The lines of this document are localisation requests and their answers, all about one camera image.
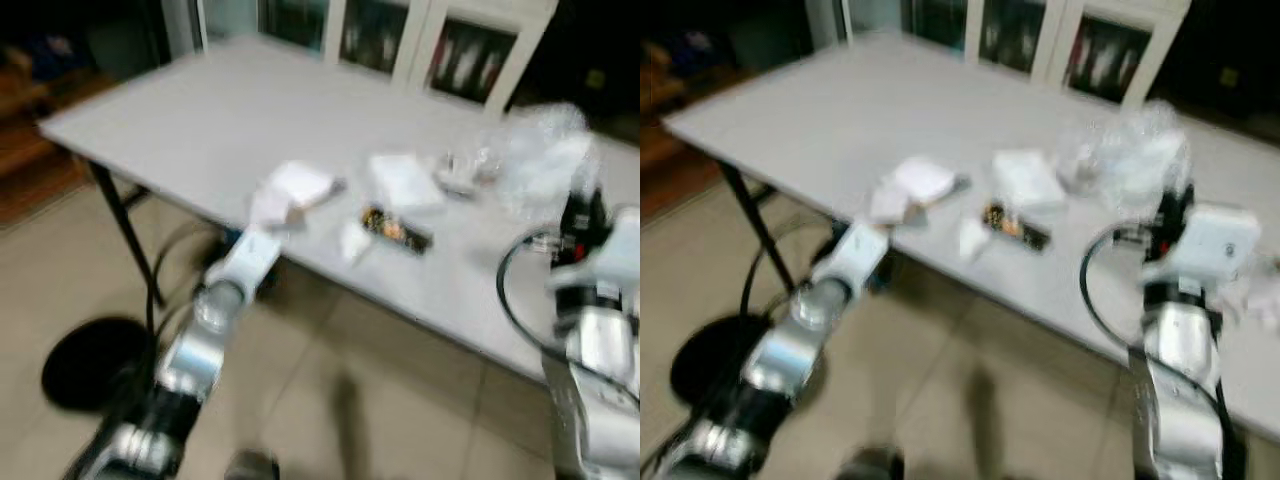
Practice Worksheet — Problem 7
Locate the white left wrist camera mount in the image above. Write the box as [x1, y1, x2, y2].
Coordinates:
[203, 226, 284, 301]
[812, 220, 893, 298]

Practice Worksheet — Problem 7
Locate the black round rubbish bin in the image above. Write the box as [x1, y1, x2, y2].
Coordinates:
[40, 316, 153, 413]
[668, 313, 779, 409]

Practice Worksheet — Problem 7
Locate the white glass door cabinet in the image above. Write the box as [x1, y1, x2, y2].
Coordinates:
[190, 0, 559, 113]
[803, 0, 1193, 109]

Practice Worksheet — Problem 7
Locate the dark snack wrapper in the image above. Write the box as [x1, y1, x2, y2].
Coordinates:
[360, 205, 435, 256]
[980, 200, 1053, 253]

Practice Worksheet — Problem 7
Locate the white folded paper napkin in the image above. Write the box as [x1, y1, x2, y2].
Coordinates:
[868, 185, 926, 228]
[248, 188, 306, 233]

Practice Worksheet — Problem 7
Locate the clear plastic bag of trash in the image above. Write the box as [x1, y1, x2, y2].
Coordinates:
[493, 102, 603, 229]
[1055, 98, 1198, 223]

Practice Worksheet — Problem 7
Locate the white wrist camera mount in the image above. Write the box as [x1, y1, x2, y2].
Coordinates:
[812, 220, 893, 298]
[1143, 202, 1263, 288]
[548, 205, 641, 293]
[203, 226, 284, 301]

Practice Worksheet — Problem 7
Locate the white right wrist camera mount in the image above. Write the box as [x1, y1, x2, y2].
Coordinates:
[548, 205, 641, 293]
[1143, 202, 1263, 288]

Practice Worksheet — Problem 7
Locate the white cardboard box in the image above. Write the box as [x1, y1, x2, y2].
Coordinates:
[992, 148, 1068, 211]
[366, 152, 448, 214]

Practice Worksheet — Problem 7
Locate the clear plastic packaging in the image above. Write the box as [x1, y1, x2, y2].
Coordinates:
[435, 148, 503, 198]

